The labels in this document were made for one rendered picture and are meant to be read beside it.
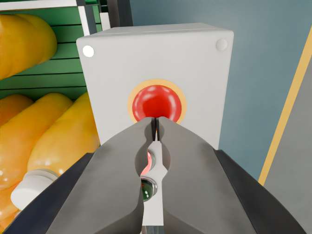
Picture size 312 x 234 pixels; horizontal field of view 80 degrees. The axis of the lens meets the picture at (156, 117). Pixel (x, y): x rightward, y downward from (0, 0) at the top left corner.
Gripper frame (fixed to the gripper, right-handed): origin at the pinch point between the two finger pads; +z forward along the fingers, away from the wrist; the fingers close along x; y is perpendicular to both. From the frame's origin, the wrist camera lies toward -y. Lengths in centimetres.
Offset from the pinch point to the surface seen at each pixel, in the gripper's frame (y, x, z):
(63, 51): -1.3, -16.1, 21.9
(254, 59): 23, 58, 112
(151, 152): 4.1, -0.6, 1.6
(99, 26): -4.8, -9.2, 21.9
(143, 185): 7.5, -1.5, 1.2
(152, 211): 12.2, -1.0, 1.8
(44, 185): 7.9, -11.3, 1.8
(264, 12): -3, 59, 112
